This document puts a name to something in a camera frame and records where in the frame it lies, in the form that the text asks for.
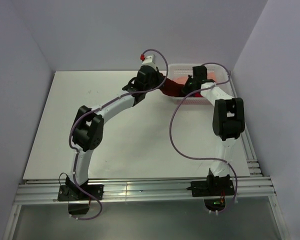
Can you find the dark red t-shirt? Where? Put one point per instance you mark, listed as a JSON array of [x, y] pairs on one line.
[[171, 88]]

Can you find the white plastic basket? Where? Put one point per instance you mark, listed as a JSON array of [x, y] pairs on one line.
[[181, 69]]

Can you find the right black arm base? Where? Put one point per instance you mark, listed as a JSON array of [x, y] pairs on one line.
[[216, 187]]

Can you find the aluminium rail frame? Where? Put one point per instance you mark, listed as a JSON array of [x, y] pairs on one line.
[[149, 152]]

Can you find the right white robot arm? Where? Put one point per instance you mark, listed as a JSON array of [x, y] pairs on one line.
[[228, 121]]

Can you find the rolled pink t-shirt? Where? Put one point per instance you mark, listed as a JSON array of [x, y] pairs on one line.
[[196, 95]]

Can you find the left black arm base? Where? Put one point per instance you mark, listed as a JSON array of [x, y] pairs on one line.
[[79, 202]]

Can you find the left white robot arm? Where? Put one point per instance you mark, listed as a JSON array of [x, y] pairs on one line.
[[87, 130]]

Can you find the rolled peach t-shirt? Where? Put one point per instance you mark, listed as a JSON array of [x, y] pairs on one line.
[[182, 79]]

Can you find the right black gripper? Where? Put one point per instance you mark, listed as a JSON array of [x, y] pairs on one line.
[[185, 90]]

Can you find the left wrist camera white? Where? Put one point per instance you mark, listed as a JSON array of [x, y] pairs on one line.
[[149, 60]]

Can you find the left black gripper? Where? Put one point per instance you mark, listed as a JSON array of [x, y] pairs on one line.
[[157, 74]]

